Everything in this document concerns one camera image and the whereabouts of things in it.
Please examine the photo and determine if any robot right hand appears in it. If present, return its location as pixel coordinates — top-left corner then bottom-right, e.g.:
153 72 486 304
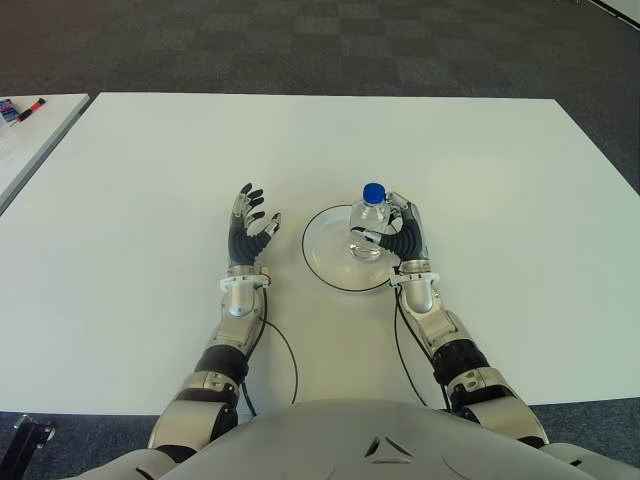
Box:
351 191 431 264

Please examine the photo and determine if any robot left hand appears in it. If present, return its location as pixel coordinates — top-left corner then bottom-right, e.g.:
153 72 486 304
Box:
227 182 283 269

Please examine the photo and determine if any clear bottle with blue cap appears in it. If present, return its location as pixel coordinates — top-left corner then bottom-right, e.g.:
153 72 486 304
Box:
346 182 396 262

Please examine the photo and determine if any white plate with black rim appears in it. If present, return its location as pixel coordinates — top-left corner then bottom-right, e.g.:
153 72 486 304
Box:
301 203 404 295

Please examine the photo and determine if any grey robot torso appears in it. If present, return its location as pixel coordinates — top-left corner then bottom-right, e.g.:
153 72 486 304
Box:
74 398 640 480

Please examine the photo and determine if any white side table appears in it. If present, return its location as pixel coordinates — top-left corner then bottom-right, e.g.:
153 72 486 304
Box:
0 93 91 215

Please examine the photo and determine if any black stand with caster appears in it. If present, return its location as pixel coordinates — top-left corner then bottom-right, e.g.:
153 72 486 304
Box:
0 413 57 480

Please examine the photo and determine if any white furniture edge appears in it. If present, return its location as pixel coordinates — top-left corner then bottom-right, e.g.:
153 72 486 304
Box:
593 0 640 25

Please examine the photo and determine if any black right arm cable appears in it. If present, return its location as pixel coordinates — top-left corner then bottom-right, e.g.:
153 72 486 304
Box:
393 284 454 412

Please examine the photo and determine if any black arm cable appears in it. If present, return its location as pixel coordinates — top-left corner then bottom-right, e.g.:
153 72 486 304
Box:
393 284 454 412
241 284 300 419

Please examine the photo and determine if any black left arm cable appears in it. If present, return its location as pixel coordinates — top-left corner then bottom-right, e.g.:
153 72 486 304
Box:
241 284 300 419

